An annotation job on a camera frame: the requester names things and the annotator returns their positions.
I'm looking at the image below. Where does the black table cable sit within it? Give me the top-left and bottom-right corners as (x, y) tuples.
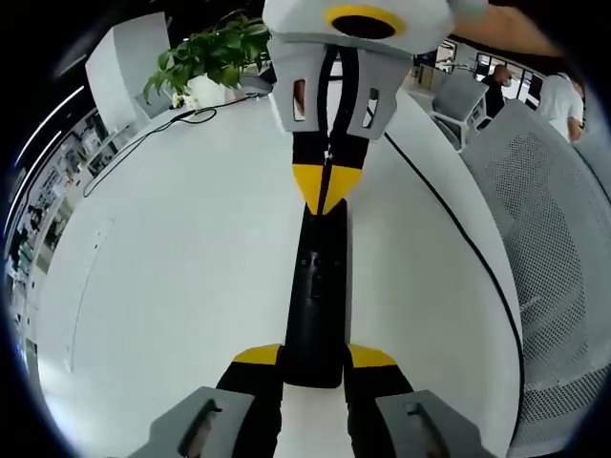
(83, 93), (268, 198)

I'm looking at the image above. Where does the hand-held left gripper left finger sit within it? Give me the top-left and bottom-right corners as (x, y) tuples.
(136, 343), (286, 458)

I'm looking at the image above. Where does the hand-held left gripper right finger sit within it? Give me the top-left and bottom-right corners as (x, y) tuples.
(344, 343), (495, 458)

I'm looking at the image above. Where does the potted green plant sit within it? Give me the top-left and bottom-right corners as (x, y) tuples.
(142, 13), (274, 109)

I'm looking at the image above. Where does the grey mesh office chair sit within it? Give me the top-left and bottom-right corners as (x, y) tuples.
(460, 99), (611, 454)

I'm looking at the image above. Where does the wide white column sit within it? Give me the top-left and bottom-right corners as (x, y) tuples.
(85, 23), (172, 131)

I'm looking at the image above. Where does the person's white shirt torso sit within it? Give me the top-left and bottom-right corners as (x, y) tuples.
(538, 71), (587, 144)

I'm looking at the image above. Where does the black remote control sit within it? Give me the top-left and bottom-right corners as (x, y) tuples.
(284, 199), (352, 388)

